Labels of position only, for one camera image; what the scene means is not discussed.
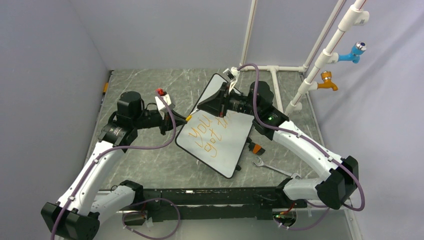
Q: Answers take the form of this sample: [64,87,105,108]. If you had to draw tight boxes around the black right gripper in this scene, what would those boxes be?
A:
[197,82,260,119]

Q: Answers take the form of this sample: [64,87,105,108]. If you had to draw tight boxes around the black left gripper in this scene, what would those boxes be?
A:
[132,109,187,136]

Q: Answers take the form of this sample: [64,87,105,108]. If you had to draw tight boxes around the white whiteboard black frame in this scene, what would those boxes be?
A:
[174,73,258,180]

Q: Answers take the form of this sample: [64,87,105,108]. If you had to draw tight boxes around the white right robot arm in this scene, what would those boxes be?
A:
[196,81,359,210]

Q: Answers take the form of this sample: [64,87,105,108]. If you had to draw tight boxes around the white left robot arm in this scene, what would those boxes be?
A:
[41,88,187,240]

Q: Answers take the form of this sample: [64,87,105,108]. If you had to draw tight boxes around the silver open-end wrench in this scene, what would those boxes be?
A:
[251,157,302,180]

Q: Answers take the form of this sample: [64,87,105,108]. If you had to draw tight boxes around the orange tap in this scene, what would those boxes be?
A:
[317,71,339,91]

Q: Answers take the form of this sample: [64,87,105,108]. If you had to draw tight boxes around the blue tap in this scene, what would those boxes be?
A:
[337,41,367,64]

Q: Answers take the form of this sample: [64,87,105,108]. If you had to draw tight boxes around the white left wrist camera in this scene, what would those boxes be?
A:
[155,88,176,117]

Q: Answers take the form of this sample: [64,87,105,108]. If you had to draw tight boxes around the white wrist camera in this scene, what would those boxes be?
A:
[155,88,176,117]
[223,66,240,93]

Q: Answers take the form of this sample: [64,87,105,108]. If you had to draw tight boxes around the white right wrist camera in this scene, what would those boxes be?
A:
[223,66,240,93]

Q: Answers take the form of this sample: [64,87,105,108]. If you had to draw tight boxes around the orange-black pen at wall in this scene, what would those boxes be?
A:
[101,70,113,104]

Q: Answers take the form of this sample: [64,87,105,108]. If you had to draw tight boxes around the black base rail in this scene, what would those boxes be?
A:
[123,186,307,222]

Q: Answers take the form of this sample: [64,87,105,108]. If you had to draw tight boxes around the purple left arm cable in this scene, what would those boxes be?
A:
[49,94,181,240]

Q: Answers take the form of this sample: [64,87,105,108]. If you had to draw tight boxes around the white PVC pipe frame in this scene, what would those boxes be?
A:
[258,0,370,116]

